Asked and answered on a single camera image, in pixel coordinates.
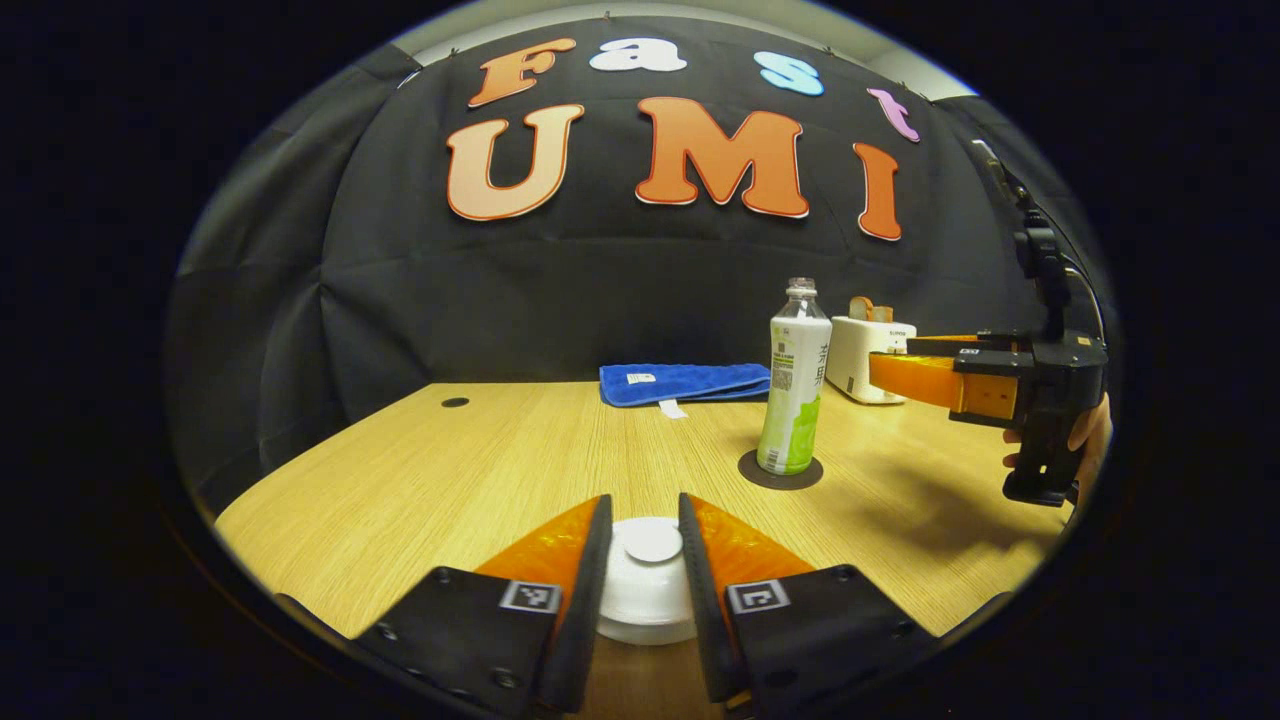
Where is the clear water bottle white label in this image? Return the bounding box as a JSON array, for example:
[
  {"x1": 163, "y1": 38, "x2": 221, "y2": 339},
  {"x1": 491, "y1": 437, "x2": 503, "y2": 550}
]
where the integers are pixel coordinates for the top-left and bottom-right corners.
[{"x1": 756, "y1": 277, "x2": 834, "y2": 476}]

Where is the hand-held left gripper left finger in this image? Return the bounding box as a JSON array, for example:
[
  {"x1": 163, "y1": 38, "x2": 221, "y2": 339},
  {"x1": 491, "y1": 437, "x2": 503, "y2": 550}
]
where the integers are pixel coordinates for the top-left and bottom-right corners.
[{"x1": 353, "y1": 494, "x2": 614, "y2": 719}]

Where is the blue folded towel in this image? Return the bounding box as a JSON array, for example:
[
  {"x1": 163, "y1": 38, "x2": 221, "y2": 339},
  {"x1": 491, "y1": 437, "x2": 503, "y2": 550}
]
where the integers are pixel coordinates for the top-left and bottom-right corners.
[{"x1": 599, "y1": 362, "x2": 773, "y2": 420}]

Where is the black backdrop cloth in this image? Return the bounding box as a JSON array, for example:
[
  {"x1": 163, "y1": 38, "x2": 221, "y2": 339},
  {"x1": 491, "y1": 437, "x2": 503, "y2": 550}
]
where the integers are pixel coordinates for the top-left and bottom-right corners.
[{"x1": 165, "y1": 15, "x2": 1116, "y2": 506}]

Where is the white teacup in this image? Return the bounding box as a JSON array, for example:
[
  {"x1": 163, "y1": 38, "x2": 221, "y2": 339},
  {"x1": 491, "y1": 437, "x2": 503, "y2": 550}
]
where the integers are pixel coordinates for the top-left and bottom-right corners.
[{"x1": 596, "y1": 585, "x2": 700, "y2": 647}]

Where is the white toaster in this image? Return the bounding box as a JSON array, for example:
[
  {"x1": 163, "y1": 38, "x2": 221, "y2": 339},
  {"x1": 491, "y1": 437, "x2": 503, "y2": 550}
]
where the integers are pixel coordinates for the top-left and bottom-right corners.
[{"x1": 826, "y1": 314, "x2": 918, "y2": 406}]

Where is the dark round coaster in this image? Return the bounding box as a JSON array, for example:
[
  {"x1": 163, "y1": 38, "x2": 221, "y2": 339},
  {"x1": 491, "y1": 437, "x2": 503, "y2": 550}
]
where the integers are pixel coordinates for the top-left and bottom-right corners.
[{"x1": 738, "y1": 448, "x2": 825, "y2": 492}]

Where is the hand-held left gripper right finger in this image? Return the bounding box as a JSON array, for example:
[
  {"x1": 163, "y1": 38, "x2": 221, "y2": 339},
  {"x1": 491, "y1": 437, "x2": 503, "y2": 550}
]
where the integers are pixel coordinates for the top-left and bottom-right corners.
[{"x1": 677, "y1": 492, "x2": 943, "y2": 719}]

